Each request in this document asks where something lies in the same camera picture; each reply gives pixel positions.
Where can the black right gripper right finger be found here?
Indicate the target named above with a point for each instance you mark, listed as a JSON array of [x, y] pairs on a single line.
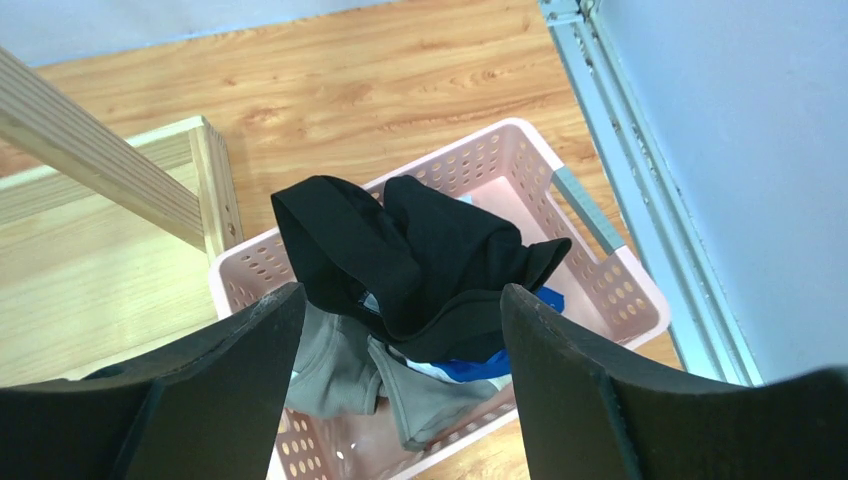
[[592, 409]]

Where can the pink plastic basket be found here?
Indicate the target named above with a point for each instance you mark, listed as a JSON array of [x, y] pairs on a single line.
[[509, 170]]

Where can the wooden clothes rack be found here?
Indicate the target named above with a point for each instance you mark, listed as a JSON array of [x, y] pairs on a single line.
[[105, 245]]

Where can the grey aluminium frame rail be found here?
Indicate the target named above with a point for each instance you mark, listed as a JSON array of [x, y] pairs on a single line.
[[704, 330]]

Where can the blue white underwear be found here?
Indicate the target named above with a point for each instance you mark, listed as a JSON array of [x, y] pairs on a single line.
[[464, 342]]

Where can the grey underwear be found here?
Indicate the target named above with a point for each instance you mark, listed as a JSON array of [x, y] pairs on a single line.
[[341, 370]]

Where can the black underwear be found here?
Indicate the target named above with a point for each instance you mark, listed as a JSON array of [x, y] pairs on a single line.
[[392, 262]]

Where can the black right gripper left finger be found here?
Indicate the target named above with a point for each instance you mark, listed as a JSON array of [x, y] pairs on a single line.
[[206, 406]]

